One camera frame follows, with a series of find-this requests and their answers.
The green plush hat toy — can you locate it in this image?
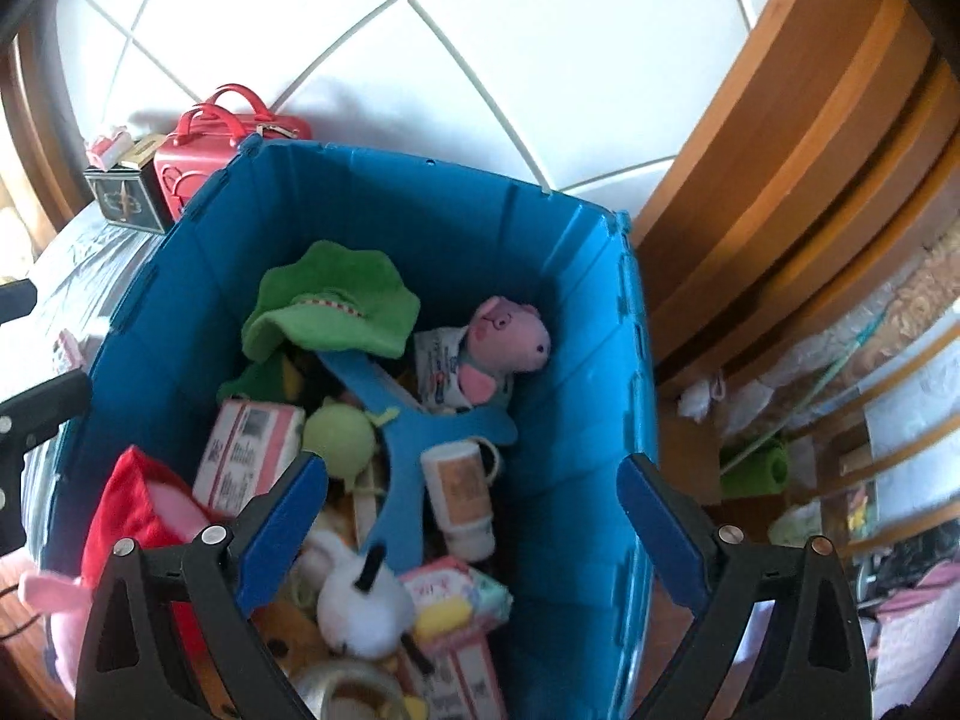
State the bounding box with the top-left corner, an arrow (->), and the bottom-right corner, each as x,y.
241,241 -> 420,362

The red pink plush toy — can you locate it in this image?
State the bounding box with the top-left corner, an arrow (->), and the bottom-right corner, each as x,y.
18,445 -> 223,694

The blue plastic storage bin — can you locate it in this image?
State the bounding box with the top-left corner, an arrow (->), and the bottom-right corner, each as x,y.
39,140 -> 658,718

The pink white carton box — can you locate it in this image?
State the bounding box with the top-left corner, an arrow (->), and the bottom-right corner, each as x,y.
192,400 -> 304,517

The white bird plush toy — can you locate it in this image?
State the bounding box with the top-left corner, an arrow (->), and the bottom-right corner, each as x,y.
309,532 -> 434,676

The dark green gift bag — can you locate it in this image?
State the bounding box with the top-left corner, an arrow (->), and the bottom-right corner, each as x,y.
83,166 -> 174,236

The pink red small box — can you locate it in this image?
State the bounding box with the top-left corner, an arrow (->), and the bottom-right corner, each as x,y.
86,127 -> 135,172

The blue foam airplane toy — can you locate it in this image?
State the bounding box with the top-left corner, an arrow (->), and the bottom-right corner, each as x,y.
317,351 -> 517,575

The green round plush ball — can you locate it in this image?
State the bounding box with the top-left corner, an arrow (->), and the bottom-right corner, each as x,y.
301,398 -> 400,493

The gold small box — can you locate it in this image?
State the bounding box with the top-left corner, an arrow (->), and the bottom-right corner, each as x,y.
117,133 -> 167,171

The small pink wipes packet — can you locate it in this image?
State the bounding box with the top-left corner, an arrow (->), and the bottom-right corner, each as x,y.
400,556 -> 512,653

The red toy suitcase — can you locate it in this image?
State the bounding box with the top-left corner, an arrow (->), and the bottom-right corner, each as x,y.
153,83 -> 313,221

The white medicine bottle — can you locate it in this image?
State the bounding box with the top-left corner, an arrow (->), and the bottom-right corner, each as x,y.
420,437 -> 501,564

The pink pig plush toy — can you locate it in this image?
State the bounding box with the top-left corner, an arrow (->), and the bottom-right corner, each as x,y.
457,296 -> 551,406

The wooden door frame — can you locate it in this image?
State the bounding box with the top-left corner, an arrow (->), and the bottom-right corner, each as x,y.
633,0 -> 958,397

